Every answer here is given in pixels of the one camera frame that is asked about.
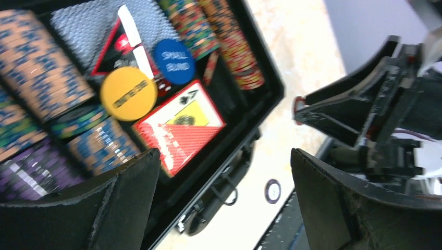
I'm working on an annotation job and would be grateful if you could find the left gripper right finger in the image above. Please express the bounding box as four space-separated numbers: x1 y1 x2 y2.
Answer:
291 148 441 249

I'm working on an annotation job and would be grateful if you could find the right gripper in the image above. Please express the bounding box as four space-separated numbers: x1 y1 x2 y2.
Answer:
295 35 441 183

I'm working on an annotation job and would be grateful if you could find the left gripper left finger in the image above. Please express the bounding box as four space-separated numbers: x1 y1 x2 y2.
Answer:
1 149 161 249

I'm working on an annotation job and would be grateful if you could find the red white chip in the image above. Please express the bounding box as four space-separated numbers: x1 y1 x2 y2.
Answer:
203 50 219 85
293 96 305 126

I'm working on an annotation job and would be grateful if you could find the red playing card box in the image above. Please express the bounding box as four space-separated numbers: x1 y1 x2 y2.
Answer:
132 80 226 178

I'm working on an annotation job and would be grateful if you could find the yellow round button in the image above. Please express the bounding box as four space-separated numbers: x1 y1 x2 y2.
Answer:
100 66 157 121

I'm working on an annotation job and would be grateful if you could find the black poker set case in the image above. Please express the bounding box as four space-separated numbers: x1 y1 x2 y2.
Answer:
1 1 283 249

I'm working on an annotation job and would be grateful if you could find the blue round button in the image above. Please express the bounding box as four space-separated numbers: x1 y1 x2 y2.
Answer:
153 39 196 85

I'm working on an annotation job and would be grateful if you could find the red black triangle marker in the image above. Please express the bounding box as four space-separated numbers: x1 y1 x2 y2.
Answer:
90 5 160 79

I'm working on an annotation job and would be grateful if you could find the purple chip on table right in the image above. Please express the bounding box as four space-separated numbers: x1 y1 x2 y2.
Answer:
264 179 281 204

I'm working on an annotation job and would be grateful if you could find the purple chip row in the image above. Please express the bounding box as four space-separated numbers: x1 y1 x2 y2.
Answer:
1 139 85 202

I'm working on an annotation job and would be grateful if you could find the green blue chip row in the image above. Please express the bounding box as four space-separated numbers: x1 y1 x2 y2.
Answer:
1 88 48 161

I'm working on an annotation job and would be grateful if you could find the orange red chip row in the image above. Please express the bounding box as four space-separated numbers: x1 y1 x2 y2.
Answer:
198 1 265 90

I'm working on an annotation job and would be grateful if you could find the red white chip in case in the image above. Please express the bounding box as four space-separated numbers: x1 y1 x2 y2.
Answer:
203 50 219 85

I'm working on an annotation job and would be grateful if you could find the green multicolour chip row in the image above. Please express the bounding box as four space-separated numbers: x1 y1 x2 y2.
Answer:
157 0 219 60

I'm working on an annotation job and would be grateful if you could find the blue backed card deck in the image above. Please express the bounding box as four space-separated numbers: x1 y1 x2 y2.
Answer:
50 1 179 80

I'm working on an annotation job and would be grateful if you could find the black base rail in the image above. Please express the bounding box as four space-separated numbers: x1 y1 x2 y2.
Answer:
255 139 334 249

